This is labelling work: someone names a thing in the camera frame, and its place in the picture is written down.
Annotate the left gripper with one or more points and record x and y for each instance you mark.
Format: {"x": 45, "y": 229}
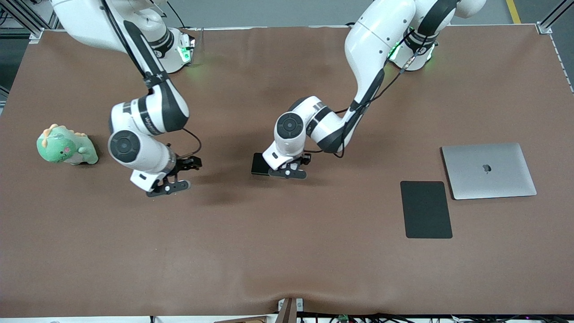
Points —
{"x": 306, "y": 158}

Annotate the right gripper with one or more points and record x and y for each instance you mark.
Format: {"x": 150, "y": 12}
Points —
{"x": 183, "y": 164}

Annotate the small black phone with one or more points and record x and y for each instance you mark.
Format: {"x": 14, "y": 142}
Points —
{"x": 258, "y": 163}

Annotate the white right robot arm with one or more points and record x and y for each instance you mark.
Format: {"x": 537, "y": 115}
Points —
{"x": 134, "y": 148}

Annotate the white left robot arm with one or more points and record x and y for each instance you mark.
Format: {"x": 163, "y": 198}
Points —
{"x": 372, "y": 49}

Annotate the black mouse pad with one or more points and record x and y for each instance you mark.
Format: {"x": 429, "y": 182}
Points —
{"x": 426, "y": 210}

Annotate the brown table cover mat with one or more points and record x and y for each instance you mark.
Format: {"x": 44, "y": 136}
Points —
{"x": 287, "y": 251}

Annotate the green dinosaur plush toy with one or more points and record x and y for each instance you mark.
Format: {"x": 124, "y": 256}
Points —
{"x": 63, "y": 146}

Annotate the silver closed laptop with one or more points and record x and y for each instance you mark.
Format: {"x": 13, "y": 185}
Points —
{"x": 489, "y": 179}

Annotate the aluminium frame post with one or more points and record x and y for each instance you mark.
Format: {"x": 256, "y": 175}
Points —
{"x": 545, "y": 28}
{"x": 35, "y": 35}

